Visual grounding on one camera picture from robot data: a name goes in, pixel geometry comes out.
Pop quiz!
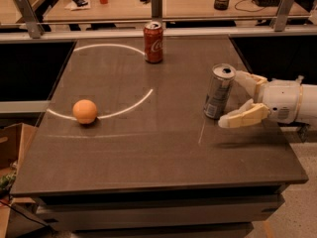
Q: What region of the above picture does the red coca-cola can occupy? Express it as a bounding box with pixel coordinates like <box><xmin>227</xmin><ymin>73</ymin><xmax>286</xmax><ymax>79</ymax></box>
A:
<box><xmin>144</xmin><ymin>21</ymin><xmax>163</xmax><ymax>63</ymax></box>

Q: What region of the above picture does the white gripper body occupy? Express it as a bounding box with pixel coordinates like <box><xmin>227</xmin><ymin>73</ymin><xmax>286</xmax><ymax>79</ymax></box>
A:
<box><xmin>258</xmin><ymin>76</ymin><xmax>303</xmax><ymax>124</ymax></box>

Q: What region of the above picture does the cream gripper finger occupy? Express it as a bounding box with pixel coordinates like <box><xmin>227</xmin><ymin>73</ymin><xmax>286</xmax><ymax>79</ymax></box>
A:
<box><xmin>218</xmin><ymin>99</ymin><xmax>269</xmax><ymax>129</ymax></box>
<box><xmin>235</xmin><ymin>70</ymin><xmax>267</xmax><ymax>99</ymax></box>

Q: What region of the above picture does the middle metal bracket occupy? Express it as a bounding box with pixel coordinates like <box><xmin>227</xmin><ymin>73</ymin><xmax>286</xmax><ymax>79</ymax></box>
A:
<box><xmin>151</xmin><ymin>0</ymin><xmax>162</xmax><ymax>22</ymax></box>

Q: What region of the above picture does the right metal bracket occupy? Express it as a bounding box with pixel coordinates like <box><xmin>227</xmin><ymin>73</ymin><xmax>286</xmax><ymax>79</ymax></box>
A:
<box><xmin>270</xmin><ymin>0</ymin><xmax>295</xmax><ymax>32</ymax></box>

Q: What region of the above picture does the metal bracket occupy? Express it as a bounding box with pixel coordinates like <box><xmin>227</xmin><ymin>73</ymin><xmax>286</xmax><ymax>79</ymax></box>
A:
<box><xmin>14</xmin><ymin>0</ymin><xmax>44</xmax><ymax>39</ymax></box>
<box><xmin>270</xmin><ymin>0</ymin><xmax>295</xmax><ymax>32</ymax></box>
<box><xmin>151</xmin><ymin>0</ymin><xmax>162</xmax><ymax>22</ymax></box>

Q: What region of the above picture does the black mesh pen cup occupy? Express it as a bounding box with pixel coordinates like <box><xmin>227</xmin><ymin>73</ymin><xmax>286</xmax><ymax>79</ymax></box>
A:
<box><xmin>214</xmin><ymin>0</ymin><xmax>230</xmax><ymax>10</ymax></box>

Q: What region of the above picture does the orange fruit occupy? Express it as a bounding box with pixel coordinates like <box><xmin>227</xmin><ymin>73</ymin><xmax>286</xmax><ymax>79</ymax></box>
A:
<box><xmin>72</xmin><ymin>99</ymin><xmax>97</xmax><ymax>124</ymax></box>

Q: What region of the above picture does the cardboard box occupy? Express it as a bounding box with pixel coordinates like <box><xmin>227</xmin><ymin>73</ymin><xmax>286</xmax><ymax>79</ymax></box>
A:
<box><xmin>0</xmin><ymin>123</ymin><xmax>41</xmax><ymax>238</ymax></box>

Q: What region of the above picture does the left metal bracket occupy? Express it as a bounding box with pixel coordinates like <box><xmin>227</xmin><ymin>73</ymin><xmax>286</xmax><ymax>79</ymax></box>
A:
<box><xmin>14</xmin><ymin>0</ymin><xmax>44</xmax><ymax>39</ymax></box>

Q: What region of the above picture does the black cable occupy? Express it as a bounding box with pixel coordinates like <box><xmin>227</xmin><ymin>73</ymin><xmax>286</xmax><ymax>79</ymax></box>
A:
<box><xmin>234</xmin><ymin>0</ymin><xmax>262</xmax><ymax>13</ymax></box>

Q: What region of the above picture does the silver redbull can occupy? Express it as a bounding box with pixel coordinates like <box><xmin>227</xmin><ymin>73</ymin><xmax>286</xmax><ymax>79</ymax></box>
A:
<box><xmin>204</xmin><ymin>63</ymin><xmax>236</xmax><ymax>119</ymax></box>

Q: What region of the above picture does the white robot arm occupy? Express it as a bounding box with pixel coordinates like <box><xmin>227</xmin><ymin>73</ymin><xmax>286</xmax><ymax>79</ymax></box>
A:
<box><xmin>218</xmin><ymin>70</ymin><xmax>317</xmax><ymax>129</ymax></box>

